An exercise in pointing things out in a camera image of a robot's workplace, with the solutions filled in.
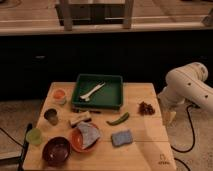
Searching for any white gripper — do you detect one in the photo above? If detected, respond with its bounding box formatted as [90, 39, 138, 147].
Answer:
[157, 87, 185, 126]

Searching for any dark purple grape bunch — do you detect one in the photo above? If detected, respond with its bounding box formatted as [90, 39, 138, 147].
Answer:
[139, 102, 155, 115]

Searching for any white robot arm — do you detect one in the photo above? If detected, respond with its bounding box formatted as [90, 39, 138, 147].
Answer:
[157, 62, 213, 125]

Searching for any green chili pepper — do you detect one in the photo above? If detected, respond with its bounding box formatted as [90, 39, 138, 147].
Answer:
[106, 112, 130, 126]

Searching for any blue sponge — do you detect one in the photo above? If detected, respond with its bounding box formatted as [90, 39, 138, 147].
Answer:
[111, 130, 133, 147]

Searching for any grey blue cloth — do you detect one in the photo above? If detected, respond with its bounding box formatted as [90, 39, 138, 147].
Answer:
[77, 122, 100, 149]

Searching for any green plastic tray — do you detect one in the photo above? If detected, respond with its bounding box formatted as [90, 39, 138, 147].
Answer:
[71, 74, 123, 110]

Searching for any white plastic fork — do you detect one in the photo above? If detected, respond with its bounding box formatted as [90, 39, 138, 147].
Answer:
[80, 83, 105, 101]

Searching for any white black brush block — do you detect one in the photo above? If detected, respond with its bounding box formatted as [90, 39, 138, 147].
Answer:
[69, 111, 91, 127]

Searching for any orange bowl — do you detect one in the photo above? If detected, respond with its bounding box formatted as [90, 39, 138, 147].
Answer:
[70, 126, 100, 153]

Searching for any black marker pen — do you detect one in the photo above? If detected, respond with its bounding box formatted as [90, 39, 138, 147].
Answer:
[71, 108, 101, 114]

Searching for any orange filled white cup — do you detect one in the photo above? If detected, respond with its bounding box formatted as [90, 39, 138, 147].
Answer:
[53, 89, 66, 105]

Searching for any dark grey cup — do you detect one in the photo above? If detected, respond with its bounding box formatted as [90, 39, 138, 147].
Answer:
[44, 108, 58, 126]

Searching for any dark maroon bowl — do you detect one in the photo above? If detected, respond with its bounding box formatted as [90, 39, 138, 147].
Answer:
[42, 137, 70, 167]

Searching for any light green cup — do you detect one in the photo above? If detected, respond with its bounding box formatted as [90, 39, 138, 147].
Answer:
[26, 128, 42, 145]

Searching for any black clamp bar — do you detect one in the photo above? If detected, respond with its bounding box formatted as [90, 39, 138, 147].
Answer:
[0, 122, 34, 168]

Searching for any black cable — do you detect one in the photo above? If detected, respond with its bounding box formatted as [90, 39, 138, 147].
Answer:
[171, 103, 201, 171]

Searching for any wooden stool frame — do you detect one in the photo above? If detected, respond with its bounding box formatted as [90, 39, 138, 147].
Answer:
[55, 0, 134, 31]

